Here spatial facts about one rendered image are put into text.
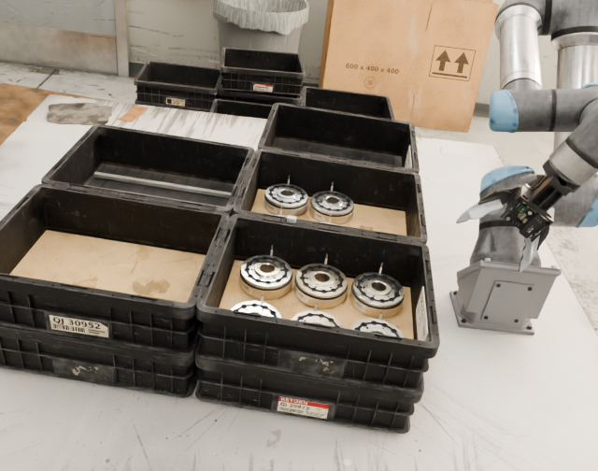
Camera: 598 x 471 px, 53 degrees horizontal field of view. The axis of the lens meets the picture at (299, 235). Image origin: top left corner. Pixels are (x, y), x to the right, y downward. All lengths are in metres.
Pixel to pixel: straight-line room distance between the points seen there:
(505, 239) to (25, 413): 0.99
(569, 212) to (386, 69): 2.81
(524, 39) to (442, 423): 0.76
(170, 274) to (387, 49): 3.06
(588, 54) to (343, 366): 0.85
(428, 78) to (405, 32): 0.33
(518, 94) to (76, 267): 0.88
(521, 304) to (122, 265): 0.85
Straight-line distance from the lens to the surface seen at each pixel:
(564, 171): 1.09
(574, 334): 1.54
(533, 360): 1.42
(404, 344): 0.99
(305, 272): 1.20
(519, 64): 1.25
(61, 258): 1.28
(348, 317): 1.16
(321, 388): 1.07
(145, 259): 1.26
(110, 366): 1.15
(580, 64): 1.46
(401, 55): 4.10
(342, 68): 4.05
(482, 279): 1.35
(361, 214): 1.47
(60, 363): 1.19
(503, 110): 1.15
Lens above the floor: 1.59
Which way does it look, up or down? 34 degrees down
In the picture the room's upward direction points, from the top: 8 degrees clockwise
